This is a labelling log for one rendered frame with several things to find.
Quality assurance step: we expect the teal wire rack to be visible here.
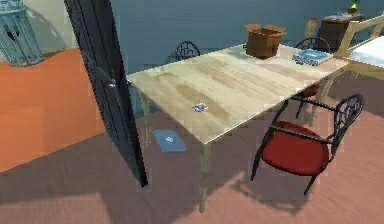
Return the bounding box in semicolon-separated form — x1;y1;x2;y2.
0;0;44;68

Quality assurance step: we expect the blue flat floor cloth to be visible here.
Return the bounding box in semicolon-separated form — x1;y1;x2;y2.
151;128;189;155

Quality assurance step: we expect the light wooden bed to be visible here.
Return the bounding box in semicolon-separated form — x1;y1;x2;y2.
334;14;384;81

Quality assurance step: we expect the black chair with red seat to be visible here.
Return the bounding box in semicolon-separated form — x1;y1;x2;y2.
175;40;202;62
293;36;332;120
249;93;365;196

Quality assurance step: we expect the blue patterned book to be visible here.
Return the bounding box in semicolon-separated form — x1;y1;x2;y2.
292;48;334;67

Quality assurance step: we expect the yellow green lamp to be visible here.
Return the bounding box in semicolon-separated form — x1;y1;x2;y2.
347;0;360;15

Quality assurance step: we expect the brown cardboard box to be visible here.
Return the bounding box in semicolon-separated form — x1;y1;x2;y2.
243;23;288;60

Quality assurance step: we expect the light wooden table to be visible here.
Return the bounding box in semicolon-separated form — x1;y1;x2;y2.
126;42;351;214

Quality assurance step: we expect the dark brown side table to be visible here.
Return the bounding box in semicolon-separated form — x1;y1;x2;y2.
314;12;365;54

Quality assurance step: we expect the small blue white object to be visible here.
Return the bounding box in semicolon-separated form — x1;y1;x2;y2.
191;102;209;113

